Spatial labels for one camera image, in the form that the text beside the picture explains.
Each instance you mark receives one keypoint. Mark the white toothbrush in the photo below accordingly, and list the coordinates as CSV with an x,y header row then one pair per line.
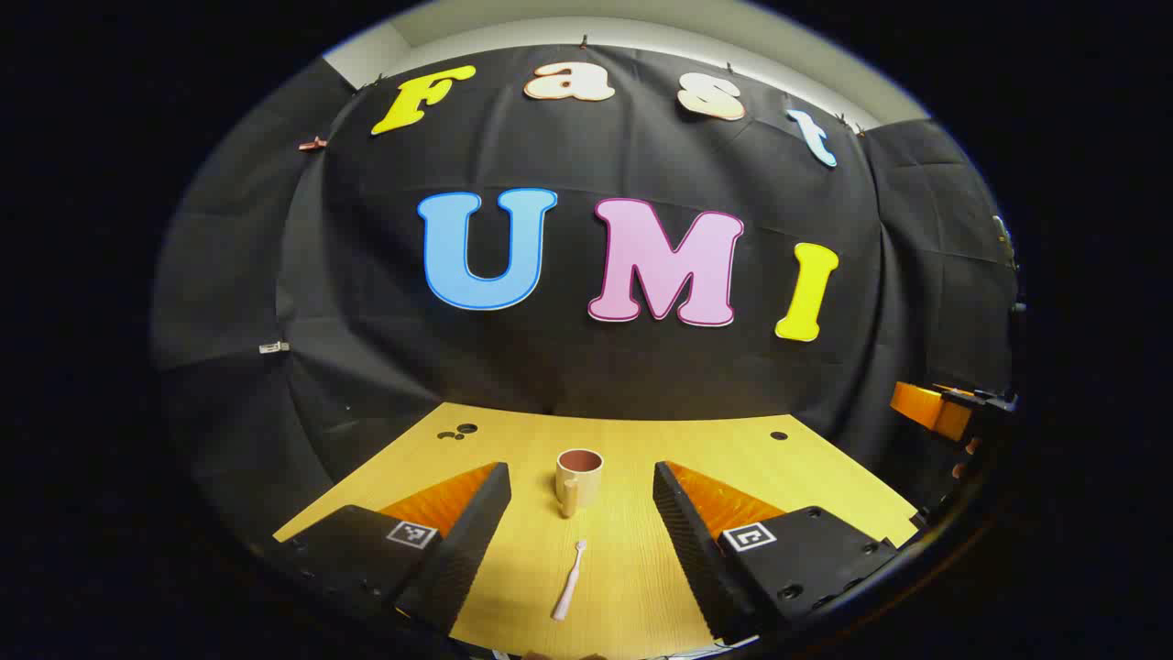
x,y
568,587

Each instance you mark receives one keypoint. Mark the silver metal clip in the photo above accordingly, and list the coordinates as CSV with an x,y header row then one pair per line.
x,y
273,347

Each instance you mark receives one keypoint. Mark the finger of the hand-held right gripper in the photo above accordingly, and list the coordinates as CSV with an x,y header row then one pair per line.
x,y
930,408

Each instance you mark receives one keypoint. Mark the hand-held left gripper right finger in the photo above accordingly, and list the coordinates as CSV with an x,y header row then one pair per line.
x,y
687,541

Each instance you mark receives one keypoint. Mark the beige cup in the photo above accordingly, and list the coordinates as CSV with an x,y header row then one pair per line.
x,y
579,481

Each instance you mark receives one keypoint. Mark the copper metal clip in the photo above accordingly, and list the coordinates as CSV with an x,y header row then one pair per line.
x,y
312,144

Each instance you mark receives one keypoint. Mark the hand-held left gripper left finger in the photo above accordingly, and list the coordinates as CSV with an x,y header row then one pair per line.
x,y
472,536

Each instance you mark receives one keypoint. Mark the wooden desktop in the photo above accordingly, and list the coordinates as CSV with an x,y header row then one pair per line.
x,y
623,559

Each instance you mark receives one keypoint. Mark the black backdrop cloth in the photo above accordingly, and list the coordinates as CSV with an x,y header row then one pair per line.
x,y
568,367

